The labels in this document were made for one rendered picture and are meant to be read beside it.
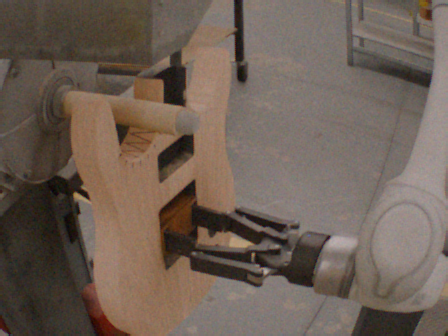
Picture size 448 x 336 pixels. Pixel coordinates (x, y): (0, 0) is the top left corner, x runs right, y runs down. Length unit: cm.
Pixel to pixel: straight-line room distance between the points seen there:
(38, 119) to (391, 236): 47
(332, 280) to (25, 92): 47
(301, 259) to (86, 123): 31
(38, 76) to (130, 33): 31
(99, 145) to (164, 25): 21
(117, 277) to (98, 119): 21
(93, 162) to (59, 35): 19
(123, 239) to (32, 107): 22
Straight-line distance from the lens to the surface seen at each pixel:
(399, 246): 47
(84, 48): 45
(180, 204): 79
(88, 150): 59
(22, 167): 72
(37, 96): 70
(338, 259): 67
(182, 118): 61
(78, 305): 120
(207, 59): 82
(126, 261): 68
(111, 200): 63
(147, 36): 40
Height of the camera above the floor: 153
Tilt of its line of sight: 32 degrees down
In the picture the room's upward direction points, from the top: 1 degrees counter-clockwise
